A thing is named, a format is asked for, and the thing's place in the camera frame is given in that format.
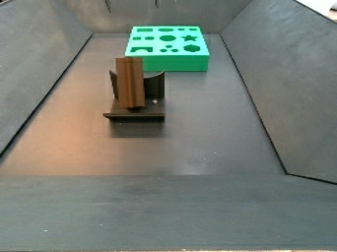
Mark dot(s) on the black curved fixture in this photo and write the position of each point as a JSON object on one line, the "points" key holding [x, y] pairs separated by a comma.
{"points": [[155, 109]]}

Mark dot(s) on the brown star prism object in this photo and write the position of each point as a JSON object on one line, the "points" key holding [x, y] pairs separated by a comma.
{"points": [[130, 82]]}

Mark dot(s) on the green shape sorter block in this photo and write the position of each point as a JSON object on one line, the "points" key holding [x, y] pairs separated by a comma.
{"points": [[169, 48]]}

